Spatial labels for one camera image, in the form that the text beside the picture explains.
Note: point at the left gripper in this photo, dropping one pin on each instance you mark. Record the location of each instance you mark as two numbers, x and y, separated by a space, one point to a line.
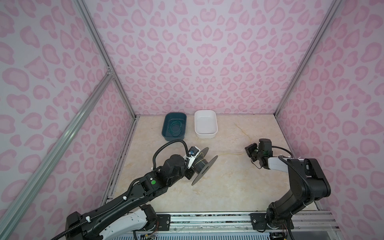
190 173

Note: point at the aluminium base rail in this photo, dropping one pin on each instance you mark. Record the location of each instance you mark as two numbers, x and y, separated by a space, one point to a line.
306 225

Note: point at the dark teal plastic bin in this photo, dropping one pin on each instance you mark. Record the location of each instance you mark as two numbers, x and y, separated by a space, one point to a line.
174 126

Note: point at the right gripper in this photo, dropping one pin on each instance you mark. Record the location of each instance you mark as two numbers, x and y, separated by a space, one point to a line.
249 149

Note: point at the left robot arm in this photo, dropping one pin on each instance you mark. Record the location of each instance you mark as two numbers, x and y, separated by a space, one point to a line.
131 210

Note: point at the left aluminium frame strut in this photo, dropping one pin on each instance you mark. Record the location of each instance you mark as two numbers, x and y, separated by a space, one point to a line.
91 26

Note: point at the white plastic tray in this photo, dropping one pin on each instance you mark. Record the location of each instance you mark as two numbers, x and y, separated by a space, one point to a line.
206 126

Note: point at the dark grey cable spool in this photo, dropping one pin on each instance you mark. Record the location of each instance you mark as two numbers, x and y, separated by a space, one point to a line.
201 165

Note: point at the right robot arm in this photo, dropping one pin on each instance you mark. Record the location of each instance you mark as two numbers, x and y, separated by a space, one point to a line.
307 181

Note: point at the diagonal aluminium frame strut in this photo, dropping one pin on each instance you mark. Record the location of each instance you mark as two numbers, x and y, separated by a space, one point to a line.
20 205

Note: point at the right aluminium frame strut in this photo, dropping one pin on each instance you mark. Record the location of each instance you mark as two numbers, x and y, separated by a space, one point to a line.
323 27

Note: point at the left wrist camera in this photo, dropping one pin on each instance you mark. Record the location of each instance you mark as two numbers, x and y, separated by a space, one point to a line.
192 155

